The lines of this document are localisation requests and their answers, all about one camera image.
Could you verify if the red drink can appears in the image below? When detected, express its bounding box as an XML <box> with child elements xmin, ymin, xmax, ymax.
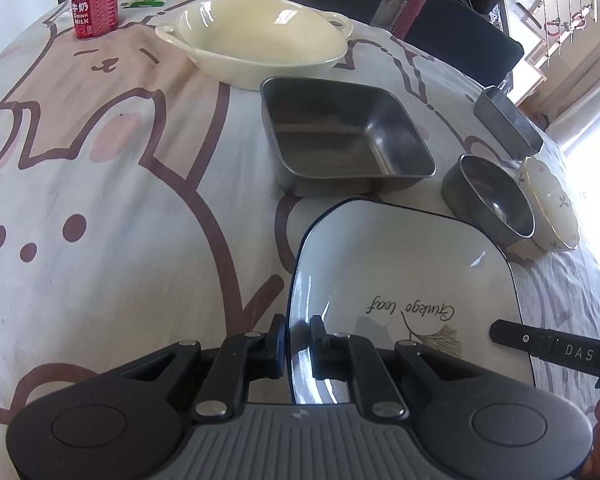
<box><xmin>70</xmin><ymin>0</ymin><xmax>119</xmax><ymax>41</ymax></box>

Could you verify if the round steel bowl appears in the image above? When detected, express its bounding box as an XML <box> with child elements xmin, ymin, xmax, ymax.
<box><xmin>441</xmin><ymin>154</ymin><xmax>536</xmax><ymax>247</ymax></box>

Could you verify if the cream oval baking dish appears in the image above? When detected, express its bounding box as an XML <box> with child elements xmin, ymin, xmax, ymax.
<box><xmin>155</xmin><ymin>0</ymin><xmax>355</xmax><ymax>92</ymax></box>

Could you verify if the white floral bowl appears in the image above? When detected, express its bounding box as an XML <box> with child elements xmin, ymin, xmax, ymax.
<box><xmin>512</xmin><ymin>156</ymin><xmax>580</xmax><ymax>252</ymax></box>

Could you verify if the dark grey chair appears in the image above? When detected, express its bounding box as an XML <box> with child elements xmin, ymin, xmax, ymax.
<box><xmin>405</xmin><ymin>0</ymin><xmax>525</xmax><ymax>88</ymax></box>

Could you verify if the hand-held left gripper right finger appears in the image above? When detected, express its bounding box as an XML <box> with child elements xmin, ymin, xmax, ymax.
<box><xmin>310</xmin><ymin>316</ymin><xmax>485</xmax><ymax>422</ymax></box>

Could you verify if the small rectangular steel tray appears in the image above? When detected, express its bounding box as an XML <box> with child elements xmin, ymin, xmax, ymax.
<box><xmin>473</xmin><ymin>86</ymin><xmax>545</xmax><ymax>157</ymax></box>

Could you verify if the bear printed tablecloth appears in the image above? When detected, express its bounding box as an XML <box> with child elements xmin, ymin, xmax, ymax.
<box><xmin>0</xmin><ymin>0</ymin><xmax>600</xmax><ymax>480</ymax></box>

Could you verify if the large square steel tray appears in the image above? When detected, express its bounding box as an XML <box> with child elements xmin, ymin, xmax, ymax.
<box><xmin>260</xmin><ymin>76</ymin><xmax>437</xmax><ymax>197</ymax></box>

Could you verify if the white square plate black rim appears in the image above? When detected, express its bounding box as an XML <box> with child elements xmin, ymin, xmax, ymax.
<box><xmin>286</xmin><ymin>197</ymin><xmax>537</xmax><ymax>406</ymax></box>

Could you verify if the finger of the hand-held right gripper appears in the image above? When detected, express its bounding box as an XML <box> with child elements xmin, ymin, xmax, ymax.
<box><xmin>490</xmin><ymin>319</ymin><xmax>552</xmax><ymax>362</ymax></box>

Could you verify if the pink cushion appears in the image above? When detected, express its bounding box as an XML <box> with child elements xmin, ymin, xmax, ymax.
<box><xmin>411</xmin><ymin>0</ymin><xmax>436</xmax><ymax>26</ymax></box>

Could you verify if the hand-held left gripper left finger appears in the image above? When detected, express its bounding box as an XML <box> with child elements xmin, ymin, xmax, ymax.
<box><xmin>114</xmin><ymin>314</ymin><xmax>289</xmax><ymax>424</ymax></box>

